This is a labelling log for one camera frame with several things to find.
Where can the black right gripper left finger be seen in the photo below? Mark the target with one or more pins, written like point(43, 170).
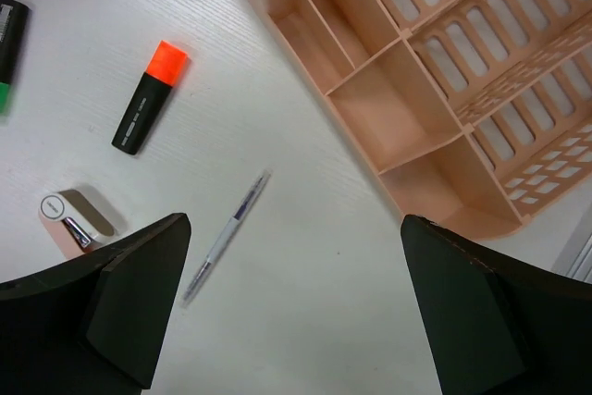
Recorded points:
point(94, 324)

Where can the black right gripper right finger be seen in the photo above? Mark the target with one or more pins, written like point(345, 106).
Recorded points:
point(495, 324)

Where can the peach plastic desk organizer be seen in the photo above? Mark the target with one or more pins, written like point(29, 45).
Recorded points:
point(473, 113)

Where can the orange cap black highlighter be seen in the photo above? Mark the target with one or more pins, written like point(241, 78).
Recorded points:
point(156, 84)

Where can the green cap black highlighter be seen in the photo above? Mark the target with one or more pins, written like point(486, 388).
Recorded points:
point(14, 21)

